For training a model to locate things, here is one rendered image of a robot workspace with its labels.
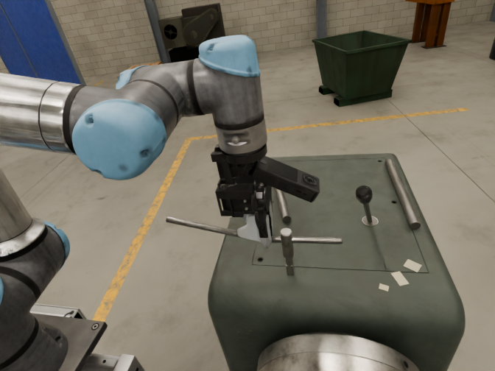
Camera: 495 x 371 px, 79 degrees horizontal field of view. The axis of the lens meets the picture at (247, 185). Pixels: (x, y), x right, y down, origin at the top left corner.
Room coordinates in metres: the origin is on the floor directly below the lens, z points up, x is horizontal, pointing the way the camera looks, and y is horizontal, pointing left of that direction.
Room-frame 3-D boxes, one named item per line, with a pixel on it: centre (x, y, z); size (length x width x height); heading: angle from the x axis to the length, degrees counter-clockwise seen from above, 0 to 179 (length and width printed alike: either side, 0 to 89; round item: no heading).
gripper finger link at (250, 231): (0.41, 0.00, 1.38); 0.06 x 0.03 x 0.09; 74
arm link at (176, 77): (0.42, 0.10, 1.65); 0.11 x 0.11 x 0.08; 82
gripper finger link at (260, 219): (0.40, -0.01, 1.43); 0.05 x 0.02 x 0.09; 164
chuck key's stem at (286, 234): (0.41, -0.06, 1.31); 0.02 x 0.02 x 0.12
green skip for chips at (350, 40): (4.91, -2.01, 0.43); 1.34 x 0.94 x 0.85; 4
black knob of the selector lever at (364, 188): (0.46, -0.22, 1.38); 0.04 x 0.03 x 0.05; 164
